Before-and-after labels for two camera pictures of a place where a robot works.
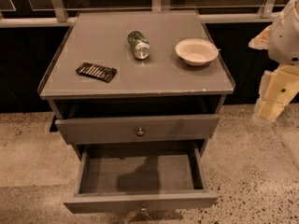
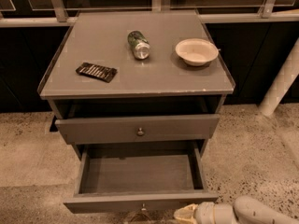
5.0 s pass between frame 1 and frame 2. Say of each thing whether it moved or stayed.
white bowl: stayed
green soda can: stayed
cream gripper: moved
